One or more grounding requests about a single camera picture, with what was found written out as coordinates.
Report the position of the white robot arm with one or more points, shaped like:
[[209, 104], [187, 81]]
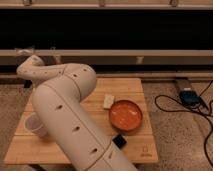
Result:
[[59, 90]]

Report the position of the orange ceramic bowl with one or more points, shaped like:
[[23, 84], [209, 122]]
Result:
[[125, 115]]

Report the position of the white sponge block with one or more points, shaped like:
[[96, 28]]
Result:
[[108, 101]]

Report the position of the wooden table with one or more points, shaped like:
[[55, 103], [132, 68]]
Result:
[[27, 148]]

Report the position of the black smartphone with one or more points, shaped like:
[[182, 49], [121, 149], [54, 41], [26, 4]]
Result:
[[119, 141]]

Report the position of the white plastic cup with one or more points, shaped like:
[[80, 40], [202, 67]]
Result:
[[33, 124]]

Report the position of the blue power adapter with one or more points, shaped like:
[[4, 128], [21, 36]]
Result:
[[189, 98]]

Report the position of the long grey bench rail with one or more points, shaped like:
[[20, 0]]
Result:
[[12, 57]]

